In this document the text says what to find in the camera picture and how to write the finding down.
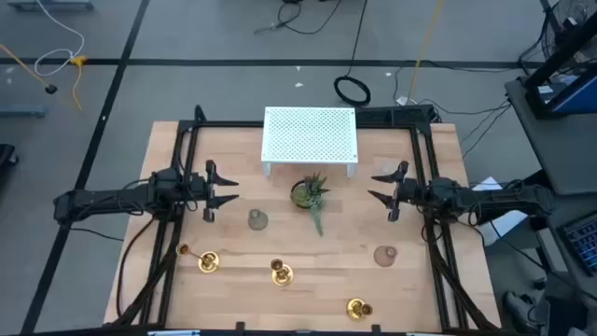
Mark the black slanted stand beam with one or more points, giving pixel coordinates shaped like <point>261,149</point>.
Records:
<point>559,56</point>

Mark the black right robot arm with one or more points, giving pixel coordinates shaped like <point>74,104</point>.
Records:
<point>490,198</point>

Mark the black floor fan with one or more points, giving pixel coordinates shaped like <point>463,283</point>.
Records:
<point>566,18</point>

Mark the medium gold candlestick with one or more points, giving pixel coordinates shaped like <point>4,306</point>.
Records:
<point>282,275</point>

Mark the short gold candlestick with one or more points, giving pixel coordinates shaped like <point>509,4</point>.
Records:
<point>356,309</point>

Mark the white perforated metal shelf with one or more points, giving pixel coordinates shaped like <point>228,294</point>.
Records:
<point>308,135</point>

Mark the white power adapter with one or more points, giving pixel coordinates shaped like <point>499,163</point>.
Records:
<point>401,100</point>

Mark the green glass candle holder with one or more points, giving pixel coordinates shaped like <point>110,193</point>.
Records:
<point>257,220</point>

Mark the black floor object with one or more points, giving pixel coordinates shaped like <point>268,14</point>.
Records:
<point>5,156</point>

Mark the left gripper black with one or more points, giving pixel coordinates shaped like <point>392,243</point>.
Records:
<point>211,191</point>

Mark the potted succulent plant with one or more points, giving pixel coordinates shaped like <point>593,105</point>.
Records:
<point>305,193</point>

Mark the grey floor bar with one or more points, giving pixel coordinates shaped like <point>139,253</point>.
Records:
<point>51,4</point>
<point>23,111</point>

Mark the black perforated control box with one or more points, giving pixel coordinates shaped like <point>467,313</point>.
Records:
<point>396,114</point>

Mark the grey desk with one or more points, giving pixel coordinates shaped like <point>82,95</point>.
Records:
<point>555,149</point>

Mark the white paper sheet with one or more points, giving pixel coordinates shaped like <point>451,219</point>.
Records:
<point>506,226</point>

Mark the blue panel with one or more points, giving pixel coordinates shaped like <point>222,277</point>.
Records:
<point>580,100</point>

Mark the black aluminium rig frame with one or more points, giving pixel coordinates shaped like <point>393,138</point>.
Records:
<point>233,124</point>

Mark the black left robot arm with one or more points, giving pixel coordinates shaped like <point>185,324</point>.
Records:
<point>102,203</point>

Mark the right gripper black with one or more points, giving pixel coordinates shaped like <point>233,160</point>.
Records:
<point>406,192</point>

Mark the laptop keyboard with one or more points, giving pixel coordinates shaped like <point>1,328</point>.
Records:
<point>583,240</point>

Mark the tall gold candlestick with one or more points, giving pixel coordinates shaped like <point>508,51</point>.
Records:
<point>208,262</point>

